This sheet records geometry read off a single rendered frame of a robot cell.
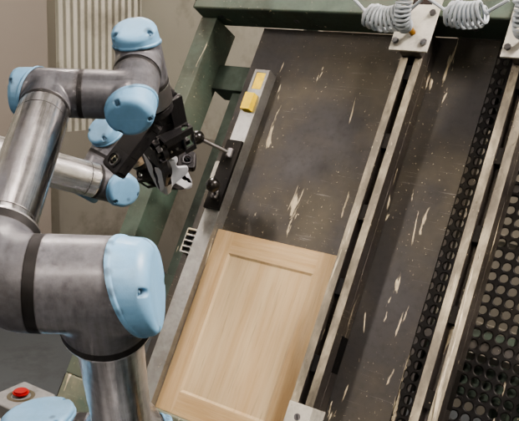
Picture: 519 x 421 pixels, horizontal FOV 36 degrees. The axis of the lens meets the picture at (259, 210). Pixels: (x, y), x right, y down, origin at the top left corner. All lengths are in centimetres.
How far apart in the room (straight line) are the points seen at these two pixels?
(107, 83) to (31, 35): 378
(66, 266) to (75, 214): 445
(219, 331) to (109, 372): 104
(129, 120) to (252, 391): 94
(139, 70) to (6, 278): 45
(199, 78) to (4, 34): 266
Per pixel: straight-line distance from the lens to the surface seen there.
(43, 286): 90
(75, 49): 522
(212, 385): 203
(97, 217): 546
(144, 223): 227
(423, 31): 201
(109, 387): 106
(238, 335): 201
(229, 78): 240
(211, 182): 202
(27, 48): 498
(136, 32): 128
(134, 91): 120
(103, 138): 184
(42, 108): 117
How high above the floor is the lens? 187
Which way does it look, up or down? 14 degrees down
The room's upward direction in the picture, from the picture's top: 2 degrees clockwise
